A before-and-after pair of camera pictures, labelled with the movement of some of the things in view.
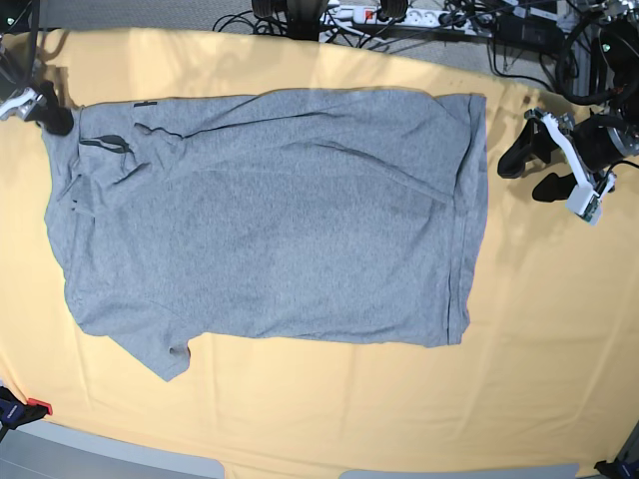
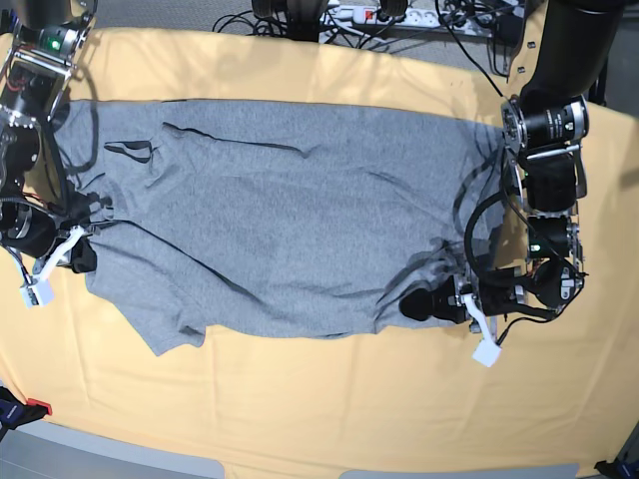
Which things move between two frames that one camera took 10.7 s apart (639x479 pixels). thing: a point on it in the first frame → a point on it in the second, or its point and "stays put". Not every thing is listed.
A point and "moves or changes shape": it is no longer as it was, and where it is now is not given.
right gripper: [595, 147] → [488, 291]
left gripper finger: [57, 118] → [83, 255]
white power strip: [415, 19] stays put
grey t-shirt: [351, 216] moves or changes shape
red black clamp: [15, 413] stays put
